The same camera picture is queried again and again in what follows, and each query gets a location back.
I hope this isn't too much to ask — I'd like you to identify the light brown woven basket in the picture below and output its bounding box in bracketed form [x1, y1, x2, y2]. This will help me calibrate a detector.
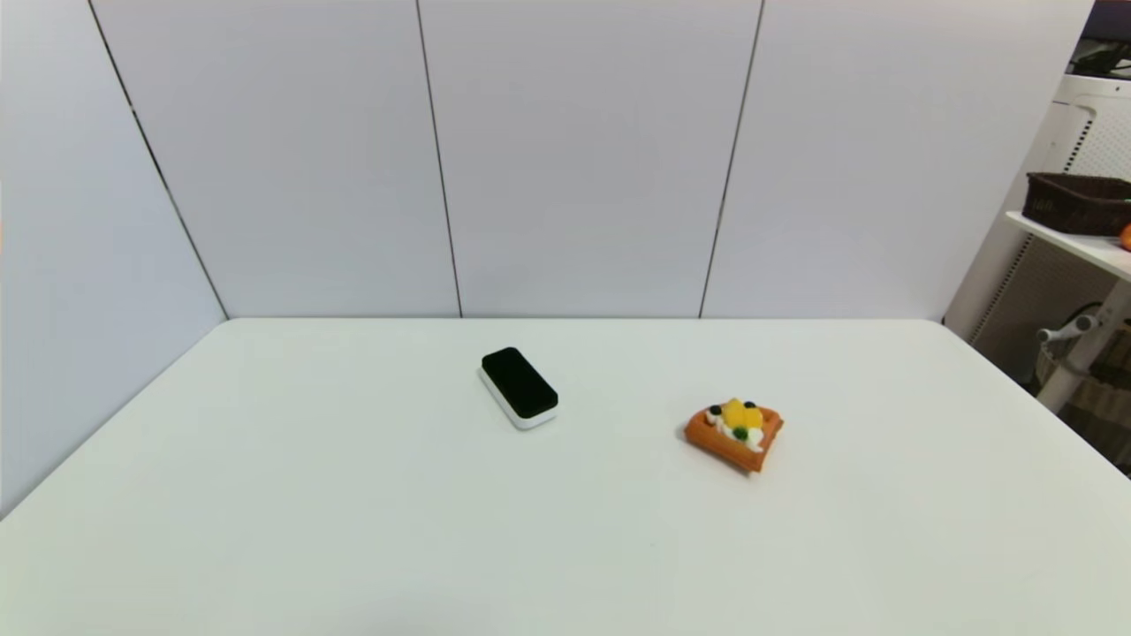
[1034, 340, 1131, 469]

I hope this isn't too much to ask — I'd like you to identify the dark brown wicker basket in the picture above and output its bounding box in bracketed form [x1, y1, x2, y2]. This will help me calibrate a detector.
[1022, 171, 1131, 237]

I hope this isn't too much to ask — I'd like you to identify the grey handle bar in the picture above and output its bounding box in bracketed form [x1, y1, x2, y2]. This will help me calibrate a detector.
[1037, 314, 1102, 345]

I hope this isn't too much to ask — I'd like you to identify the white shelf board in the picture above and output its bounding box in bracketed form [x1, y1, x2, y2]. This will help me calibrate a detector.
[1005, 210, 1131, 283]

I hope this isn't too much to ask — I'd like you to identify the black and white eraser block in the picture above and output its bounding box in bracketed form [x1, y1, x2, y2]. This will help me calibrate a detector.
[478, 346, 559, 431]

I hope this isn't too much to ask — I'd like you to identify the black device on cabinet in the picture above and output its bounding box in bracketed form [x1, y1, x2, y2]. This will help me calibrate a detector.
[1067, 39, 1131, 79]

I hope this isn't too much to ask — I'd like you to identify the white perforated cabinet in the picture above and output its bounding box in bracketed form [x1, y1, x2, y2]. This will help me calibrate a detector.
[944, 72, 1131, 382]

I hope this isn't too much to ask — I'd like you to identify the triangle waffle bread with fruit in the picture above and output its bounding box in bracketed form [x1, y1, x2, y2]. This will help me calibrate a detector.
[685, 397, 786, 474]

